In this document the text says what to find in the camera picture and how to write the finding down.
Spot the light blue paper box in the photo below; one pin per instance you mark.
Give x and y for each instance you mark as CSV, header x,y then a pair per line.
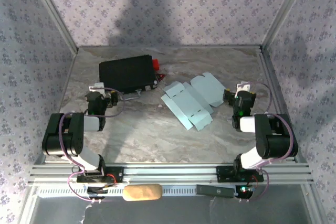
x,y
189,103

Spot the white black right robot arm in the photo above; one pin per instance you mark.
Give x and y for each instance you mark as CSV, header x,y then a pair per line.
x,y
275,140

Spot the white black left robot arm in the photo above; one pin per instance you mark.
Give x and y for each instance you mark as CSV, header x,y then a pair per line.
x,y
63,140

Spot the black red triangle card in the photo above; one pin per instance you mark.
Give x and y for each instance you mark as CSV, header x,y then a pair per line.
x,y
160,77

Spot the red block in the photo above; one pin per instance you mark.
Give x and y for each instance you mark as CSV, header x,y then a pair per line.
x,y
156,64

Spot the black flat rectangular device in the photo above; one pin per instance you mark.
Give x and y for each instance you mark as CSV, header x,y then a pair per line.
x,y
215,191

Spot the tan oblong pad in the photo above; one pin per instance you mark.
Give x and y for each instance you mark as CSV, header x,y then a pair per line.
x,y
143,192

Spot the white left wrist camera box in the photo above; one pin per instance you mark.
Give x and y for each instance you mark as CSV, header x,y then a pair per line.
x,y
97,86

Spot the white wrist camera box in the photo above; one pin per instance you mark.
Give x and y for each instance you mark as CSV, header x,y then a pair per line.
x,y
97,86
242,86

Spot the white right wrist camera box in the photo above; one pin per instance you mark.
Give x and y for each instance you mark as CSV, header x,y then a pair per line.
x,y
242,86

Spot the aluminium side rail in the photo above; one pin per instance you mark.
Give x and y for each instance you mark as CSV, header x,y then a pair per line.
x,y
273,82
59,108

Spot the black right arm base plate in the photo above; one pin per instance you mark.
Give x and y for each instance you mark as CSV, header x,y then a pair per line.
x,y
223,174

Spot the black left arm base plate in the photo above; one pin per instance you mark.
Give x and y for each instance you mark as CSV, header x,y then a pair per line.
x,y
115,175

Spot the aluminium frame post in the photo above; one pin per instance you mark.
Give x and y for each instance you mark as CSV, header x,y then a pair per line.
x,y
283,11
55,14

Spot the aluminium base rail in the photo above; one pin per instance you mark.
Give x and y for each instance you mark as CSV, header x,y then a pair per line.
x,y
170,172

